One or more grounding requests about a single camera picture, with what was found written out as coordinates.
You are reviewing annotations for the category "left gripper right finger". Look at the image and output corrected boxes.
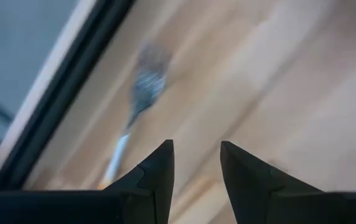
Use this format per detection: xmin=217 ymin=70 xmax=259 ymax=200
xmin=220 ymin=141 xmax=356 ymax=224

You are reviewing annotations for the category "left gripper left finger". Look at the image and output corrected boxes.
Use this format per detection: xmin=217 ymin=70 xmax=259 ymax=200
xmin=0 ymin=139 xmax=175 ymax=224

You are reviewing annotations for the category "silver fork red handle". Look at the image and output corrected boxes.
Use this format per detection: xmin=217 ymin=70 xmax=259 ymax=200
xmin=98 ymin=42 xmax=171 ymax=191

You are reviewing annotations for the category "black aluminium table frame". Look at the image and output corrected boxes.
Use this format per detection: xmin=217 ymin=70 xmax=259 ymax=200
xmin=0 ymin=0 xmax=135 ymax=194

